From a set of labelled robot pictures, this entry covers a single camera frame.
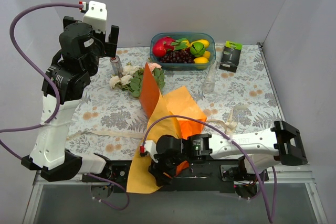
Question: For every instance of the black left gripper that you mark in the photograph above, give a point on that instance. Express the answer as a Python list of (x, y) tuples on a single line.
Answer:
[(112, 40)]

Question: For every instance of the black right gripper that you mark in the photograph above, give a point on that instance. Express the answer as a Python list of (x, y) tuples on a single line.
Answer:
[(159, 171)]

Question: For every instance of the artificial flower bunch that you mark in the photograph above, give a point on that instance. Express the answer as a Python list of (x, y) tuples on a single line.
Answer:
[(132, 77)]

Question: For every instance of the cream printed ribbon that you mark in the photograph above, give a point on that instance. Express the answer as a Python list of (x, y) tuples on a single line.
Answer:
[(229, 126)]

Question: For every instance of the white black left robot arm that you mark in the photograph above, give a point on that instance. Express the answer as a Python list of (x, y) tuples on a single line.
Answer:
[(49, 155)]

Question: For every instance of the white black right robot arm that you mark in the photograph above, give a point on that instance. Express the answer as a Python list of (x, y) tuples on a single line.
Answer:
[(281, 144)]

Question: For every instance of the clear glass vase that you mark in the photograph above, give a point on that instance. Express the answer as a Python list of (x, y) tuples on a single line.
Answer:
[(208, 85)]

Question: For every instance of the silver drink can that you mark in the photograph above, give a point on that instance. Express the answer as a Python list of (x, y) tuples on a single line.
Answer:
[(116, 66)]

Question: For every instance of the red dragon fruit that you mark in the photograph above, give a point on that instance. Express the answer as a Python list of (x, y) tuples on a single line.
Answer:
[(166, 44)]

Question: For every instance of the blue plastic fruit container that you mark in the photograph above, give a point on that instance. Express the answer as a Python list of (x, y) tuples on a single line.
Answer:
[(186, 38)]

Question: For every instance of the dark grape bunch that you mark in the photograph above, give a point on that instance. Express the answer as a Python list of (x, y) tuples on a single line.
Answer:
[(178, 56)]

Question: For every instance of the green lime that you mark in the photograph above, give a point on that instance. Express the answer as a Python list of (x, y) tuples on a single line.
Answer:
[(197, 49)]

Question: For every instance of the yellow lemon front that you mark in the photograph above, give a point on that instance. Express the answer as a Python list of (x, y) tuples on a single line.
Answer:
[(201, 62)]

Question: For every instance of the yellow lemon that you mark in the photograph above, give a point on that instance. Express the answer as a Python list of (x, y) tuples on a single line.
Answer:
[(203, 41), (201, 62), (207, 54)]

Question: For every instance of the yellow lemon top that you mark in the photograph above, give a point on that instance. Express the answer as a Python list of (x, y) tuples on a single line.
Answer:
[(203, 41)]

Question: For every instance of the yellow lemon right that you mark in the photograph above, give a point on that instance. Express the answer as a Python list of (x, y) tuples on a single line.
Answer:
[(207, 54)]

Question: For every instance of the black green razor package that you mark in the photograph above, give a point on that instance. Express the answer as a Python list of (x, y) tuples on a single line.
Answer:
[(230, 56)]

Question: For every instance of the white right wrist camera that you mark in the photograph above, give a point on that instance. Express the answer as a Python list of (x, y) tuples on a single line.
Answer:
[(149, 149)]

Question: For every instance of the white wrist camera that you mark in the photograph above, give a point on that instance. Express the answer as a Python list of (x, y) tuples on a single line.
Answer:
[(149, 149), (95, 14)]

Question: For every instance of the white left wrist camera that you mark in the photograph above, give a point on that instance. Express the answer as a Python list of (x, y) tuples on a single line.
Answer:
[(95, 14)]

